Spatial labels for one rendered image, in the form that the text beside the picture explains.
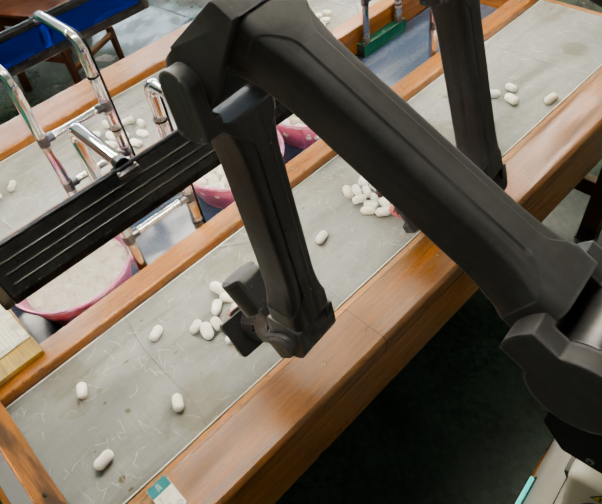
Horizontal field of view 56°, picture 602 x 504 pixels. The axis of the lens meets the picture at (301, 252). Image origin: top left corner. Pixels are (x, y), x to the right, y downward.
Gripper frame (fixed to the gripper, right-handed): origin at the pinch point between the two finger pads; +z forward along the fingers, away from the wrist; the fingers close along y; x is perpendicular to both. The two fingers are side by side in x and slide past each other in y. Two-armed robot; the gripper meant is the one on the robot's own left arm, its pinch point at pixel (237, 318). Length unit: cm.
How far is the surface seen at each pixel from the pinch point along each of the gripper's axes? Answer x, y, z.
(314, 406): 16.5, 1.0, -11.1
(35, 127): -48, 3, 27
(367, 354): 16.5, -11.8, -11.1
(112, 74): -60, -32, 76
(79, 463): 3.6, 33.3, 7.3
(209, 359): 4.3, 6.8, 6.5
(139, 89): -52, -35, 71
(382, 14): -32, -104, 46
